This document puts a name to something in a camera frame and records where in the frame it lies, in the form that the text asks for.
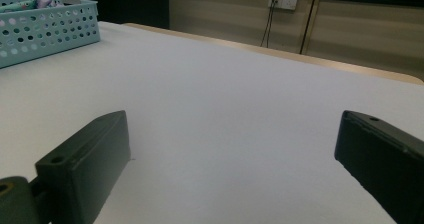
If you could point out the turquoise perforated plastic basket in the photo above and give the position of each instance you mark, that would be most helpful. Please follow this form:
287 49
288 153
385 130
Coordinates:
50 47

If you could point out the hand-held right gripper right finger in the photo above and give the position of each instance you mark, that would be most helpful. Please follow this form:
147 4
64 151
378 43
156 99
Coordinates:
383 164

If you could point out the white wall socket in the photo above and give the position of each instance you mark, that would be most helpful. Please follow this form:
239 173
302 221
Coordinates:
283 1

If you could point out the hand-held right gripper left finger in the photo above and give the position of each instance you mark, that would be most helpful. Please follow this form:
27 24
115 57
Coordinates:
83 167

